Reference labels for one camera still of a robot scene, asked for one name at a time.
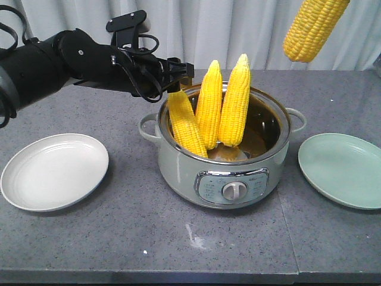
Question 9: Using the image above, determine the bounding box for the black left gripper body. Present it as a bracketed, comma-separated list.
[111, 48, 166, 98]

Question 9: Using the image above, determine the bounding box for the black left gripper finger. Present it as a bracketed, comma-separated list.
[163, 57, 195, 93]

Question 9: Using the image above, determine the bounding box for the yellow corn cob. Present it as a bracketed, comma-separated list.
[283, 0, 349, 63]
[167, 90, 207, 158]
[218, 54, 251, 147]
[196, 60, 223, 150]

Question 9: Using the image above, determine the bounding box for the beige round plate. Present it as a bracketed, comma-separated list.
[1, 133, 109, 212]

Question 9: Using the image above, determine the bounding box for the light green round plate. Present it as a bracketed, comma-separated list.
[298, 133, 380, 210]

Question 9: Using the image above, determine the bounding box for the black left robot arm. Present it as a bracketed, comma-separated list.
[1, 28, 194, 127]

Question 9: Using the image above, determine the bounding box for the grey pleated curtain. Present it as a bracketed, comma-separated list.
[7, 1, 380, 71]

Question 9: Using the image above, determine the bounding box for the pale green electric cooking pot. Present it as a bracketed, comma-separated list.
[139, 88, 307, 210]

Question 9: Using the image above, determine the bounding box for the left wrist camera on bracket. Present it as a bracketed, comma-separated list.
[106, 10, 148, 50]

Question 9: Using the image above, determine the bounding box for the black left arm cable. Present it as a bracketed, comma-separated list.
[0, 5, 167, 129]

